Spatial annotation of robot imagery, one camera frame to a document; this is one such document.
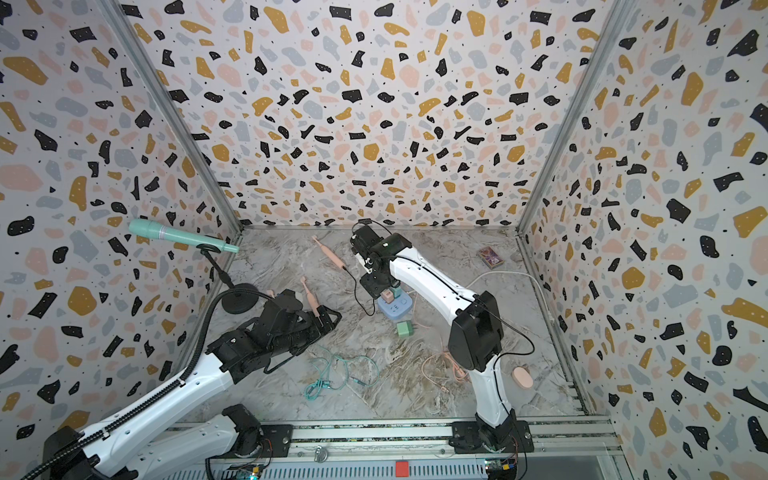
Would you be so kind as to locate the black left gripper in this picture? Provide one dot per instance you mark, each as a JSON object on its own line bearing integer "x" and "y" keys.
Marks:
{"x": 320, "y": 329}

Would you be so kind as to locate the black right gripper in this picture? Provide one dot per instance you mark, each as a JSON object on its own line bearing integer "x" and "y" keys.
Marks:
{"x": 371, "y": 287}

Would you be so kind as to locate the pink toothbrush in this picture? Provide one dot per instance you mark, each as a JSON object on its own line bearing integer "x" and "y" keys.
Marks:
{"x": 335, "y": 259}
{"x": 311, "y": 298}

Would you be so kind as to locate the pink plug adapter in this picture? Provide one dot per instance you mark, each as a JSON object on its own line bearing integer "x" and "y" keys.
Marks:
{"x": 388, "y": 296}

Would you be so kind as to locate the green plug adapter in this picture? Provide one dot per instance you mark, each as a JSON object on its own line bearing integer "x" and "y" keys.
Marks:
{"x": 404, "y": 329}

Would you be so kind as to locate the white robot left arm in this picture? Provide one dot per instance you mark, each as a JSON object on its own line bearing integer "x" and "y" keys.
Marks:
{"x": 125, "y": 445}

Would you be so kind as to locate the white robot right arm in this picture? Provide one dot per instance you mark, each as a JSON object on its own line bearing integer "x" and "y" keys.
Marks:
{"x": 475, "y": 337}

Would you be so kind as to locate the black microphone stand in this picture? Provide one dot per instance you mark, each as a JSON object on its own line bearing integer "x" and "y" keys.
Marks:
{"x": 243, "y": 297}

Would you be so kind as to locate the light blue power strip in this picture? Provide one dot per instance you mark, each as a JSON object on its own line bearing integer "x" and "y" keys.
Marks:
{"x": 398, "y": 309}

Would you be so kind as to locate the black corrugated conduit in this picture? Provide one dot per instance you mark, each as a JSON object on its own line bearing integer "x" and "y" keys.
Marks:
{"x": 130, "y": 444}

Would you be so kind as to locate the small colourful card box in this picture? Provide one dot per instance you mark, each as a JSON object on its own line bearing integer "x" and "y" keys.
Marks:
{"x": 490, "y": 257}

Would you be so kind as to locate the mint green microphone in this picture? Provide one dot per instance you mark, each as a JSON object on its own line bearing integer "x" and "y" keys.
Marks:
{"x": 156, "y": 231}

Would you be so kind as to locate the pink round cap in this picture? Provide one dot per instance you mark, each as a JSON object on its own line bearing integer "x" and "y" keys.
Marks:
{"x": 522, "y": 378}

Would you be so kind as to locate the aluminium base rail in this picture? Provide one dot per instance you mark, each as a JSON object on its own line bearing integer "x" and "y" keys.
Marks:
{"x": 566, "y": 448}

